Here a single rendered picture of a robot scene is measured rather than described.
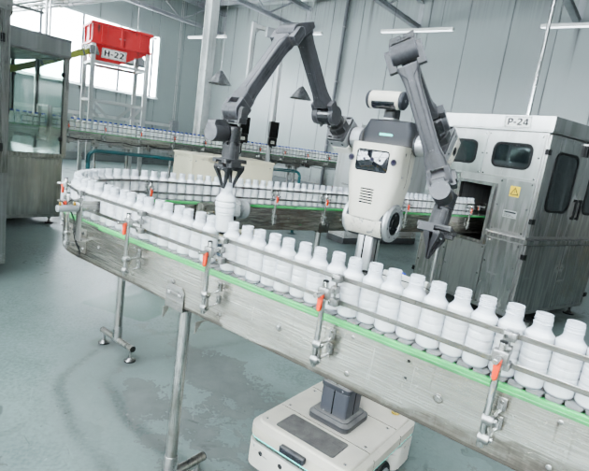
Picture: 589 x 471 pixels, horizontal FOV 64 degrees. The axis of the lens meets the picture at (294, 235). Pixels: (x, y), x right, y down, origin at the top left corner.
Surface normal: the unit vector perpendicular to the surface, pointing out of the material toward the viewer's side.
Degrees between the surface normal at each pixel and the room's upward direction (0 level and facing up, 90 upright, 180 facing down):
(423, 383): 90
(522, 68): 90
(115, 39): 90
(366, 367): 90
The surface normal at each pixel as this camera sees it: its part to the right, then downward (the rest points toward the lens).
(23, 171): 0.78, 0.22
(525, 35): -0.61, 0.07
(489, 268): -0.82, 0.00
